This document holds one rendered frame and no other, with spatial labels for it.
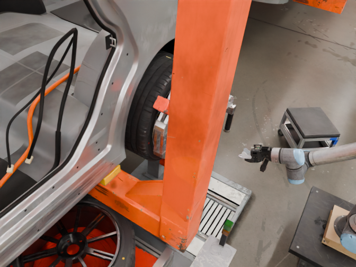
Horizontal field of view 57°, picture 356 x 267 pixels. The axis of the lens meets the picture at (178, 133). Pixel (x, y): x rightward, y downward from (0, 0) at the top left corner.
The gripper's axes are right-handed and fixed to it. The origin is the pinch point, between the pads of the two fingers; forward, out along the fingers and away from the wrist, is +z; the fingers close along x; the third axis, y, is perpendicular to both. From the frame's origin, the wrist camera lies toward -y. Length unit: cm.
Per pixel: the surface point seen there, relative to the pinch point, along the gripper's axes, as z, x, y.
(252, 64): 75, -243, -41
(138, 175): 80, 11, -13
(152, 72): 31, 14, 67
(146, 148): 38, 34, 30
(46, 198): 46, 93, 47
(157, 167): 62, 8, -8
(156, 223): 22, 64, 6
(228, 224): -7.5, 47.2, -6.8
